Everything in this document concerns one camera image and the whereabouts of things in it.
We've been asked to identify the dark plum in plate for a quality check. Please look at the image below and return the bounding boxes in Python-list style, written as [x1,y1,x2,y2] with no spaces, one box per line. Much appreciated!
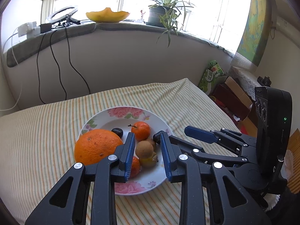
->
[111,128,124,138]

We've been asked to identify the right black cable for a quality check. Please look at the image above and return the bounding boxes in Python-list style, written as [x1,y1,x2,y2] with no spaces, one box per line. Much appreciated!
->
[63,25,92,96]

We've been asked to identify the striped tablecloth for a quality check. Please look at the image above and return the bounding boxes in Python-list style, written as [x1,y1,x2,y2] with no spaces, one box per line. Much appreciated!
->
[1,79,237,224]

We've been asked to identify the green yellow fruit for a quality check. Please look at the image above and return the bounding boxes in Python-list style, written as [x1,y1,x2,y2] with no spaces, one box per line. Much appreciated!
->
[139,152,159,169]

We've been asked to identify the ring light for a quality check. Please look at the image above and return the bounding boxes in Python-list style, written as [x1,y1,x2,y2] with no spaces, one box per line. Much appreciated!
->
[46,6,81,29]

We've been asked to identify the brown longan fruit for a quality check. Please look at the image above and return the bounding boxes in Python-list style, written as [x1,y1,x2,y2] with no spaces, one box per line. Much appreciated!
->
[135,140,154,159]

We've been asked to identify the white gloved right hand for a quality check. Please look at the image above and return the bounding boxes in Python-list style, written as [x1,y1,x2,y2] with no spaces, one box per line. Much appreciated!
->
[264,150,293,212]

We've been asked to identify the green snack bag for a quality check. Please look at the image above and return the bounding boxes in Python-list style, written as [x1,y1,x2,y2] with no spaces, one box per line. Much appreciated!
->
[198,60,224,95]

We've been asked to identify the white power strip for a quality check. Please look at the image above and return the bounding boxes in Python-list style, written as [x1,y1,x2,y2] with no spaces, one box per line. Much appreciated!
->
[17,21,41,38]

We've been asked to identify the mandarin with stem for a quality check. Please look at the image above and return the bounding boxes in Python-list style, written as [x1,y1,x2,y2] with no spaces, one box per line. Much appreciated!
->
[128,121,151,142]

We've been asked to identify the left black cable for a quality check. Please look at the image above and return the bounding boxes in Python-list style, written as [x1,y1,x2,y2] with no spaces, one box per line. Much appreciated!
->
[36,31,47,105]

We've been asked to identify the black power adapter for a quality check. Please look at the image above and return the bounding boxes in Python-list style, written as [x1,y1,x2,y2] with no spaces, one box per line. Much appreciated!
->
[39,23,52,34]

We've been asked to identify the black cable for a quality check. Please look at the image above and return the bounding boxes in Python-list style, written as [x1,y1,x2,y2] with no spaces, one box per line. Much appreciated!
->
[36,31,47,105]
[49,27,68,101]
[63,25,92,96]

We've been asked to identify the brown longan in plate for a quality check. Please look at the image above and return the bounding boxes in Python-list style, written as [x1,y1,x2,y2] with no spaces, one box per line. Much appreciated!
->
[147,138,157,152]

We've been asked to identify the front mandarin in plate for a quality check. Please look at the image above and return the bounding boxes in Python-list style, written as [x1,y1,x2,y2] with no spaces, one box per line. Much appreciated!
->
[130,156,141,178]

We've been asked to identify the floral white plate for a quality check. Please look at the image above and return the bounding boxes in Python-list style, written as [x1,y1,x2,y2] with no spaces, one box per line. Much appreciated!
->
[80,106,173,196]

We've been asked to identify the lace covered side table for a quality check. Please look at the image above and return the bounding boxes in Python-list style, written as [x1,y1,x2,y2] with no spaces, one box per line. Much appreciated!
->
[228,67,261,101]

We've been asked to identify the white cable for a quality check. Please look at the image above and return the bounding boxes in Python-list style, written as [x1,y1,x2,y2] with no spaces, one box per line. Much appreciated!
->
[0,26,24,112]

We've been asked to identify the large orange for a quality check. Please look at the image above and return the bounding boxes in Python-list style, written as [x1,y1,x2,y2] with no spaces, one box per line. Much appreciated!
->
[74,129,123,166]

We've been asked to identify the middle black cable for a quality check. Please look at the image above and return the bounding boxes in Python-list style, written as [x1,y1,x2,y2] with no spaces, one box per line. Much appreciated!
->
[49,27,68,101]

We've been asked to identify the cardboard box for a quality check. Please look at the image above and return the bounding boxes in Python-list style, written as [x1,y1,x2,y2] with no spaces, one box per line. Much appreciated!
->
[210,76,257,137]

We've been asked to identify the potted spider plant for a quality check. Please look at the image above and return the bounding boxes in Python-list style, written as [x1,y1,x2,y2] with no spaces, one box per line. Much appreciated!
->
[148,0,194,47]

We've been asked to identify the wall map poster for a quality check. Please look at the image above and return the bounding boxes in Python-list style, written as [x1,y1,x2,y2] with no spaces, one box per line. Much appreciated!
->
[237,0,272,66]

